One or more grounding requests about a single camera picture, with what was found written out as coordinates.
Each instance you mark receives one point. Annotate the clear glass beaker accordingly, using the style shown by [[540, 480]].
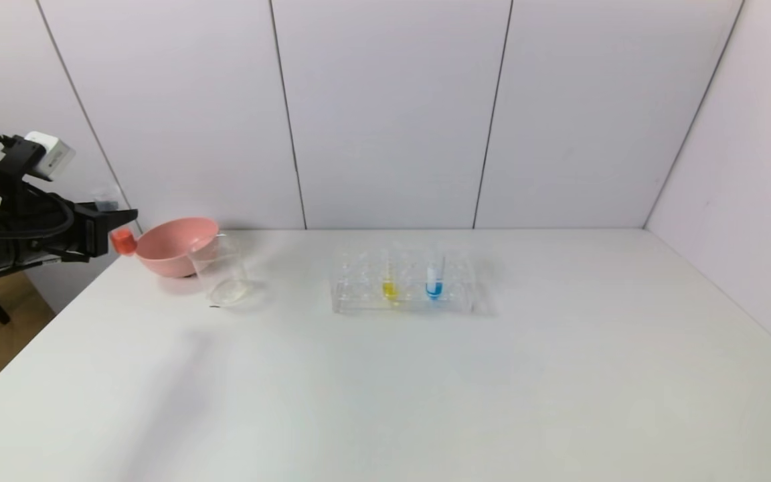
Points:
[[228, 289]]

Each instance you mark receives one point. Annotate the test tube with blue pigment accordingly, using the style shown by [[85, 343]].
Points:
[[434, 288]]

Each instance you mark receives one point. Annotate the test tube with red pigment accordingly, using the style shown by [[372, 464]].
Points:
[[123, 242]]

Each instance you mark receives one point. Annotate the clear acrylic test tube rack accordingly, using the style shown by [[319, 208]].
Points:
[[456, 298]]

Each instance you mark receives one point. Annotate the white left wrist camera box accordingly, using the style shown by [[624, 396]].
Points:
[[51, 155]]

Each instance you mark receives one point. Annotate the test tube with yellow pigment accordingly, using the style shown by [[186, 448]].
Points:
[[389, 290]]

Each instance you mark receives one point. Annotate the pink plastic bowl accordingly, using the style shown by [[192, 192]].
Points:
[[171, 251]]

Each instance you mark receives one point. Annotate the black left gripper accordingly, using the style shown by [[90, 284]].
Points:
[[93, 231]]

